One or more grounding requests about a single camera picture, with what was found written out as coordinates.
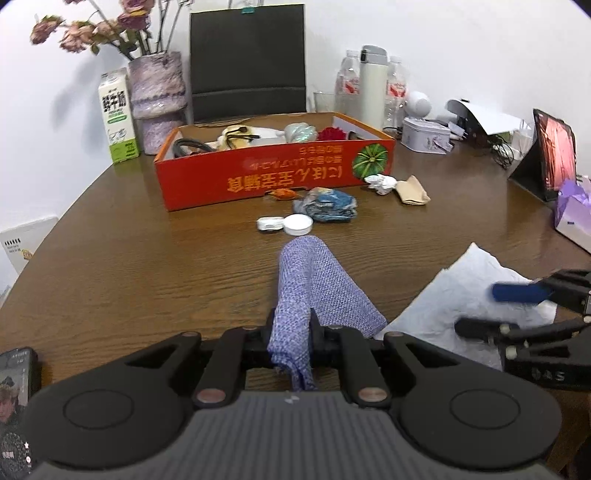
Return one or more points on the crumpled white tissue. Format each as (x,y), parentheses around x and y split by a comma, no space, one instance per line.
(381,184)

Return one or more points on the red rose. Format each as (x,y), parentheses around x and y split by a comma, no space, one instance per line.
(332,134)

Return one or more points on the white box by wall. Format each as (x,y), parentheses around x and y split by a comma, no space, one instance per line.
(23,244)

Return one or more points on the white thermos flask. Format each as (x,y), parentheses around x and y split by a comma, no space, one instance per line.
(373,87)

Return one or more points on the small white lid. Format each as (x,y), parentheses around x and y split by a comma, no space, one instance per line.
(298,225)

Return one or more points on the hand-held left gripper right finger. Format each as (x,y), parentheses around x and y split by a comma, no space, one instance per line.
(325,346)

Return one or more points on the dried flowers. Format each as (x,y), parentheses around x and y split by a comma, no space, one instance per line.
(76,34)

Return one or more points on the brown wooden desk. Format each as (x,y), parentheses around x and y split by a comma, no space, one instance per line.
(138,258)

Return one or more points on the black smartphone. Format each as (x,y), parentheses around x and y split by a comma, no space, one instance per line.
(16,397)

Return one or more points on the blue plastic bag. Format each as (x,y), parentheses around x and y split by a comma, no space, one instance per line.
(328,205)

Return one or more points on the purple tissue box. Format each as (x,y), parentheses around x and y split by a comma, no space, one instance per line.
(575,217)

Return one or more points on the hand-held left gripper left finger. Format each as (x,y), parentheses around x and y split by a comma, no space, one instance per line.
(258,346)

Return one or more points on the beige cloth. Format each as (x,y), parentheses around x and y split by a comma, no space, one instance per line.
(413,191)

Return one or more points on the white round speaker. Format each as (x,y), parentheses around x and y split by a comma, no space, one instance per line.
(419,105)

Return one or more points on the white tin box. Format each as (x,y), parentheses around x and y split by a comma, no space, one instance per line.
(425,136)

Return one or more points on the green and white milk carton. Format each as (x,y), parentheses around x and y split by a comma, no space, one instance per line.
(117,120)

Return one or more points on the iridescent plastic bag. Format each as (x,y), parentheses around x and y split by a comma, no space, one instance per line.
(300,132)

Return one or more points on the yellow and white plush toy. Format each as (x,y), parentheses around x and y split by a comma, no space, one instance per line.
(231,138)

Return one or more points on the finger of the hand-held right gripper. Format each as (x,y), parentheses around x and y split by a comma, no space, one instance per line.
(521,291)
(480,328)

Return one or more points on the red cardboard box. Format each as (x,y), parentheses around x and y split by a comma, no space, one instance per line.
(277,170)

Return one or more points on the white tissue paper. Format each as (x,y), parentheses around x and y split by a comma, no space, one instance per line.
(461,295)

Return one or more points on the clear water bottle red label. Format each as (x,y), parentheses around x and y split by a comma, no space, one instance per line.
(348,83)
(397,92)

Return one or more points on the black paper bag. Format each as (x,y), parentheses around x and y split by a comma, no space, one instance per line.
(247,50)

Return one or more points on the clear glass cup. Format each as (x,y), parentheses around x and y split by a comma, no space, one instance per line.
(325,102)

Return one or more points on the black tablet on stand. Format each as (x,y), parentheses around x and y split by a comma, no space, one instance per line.
(554,152)

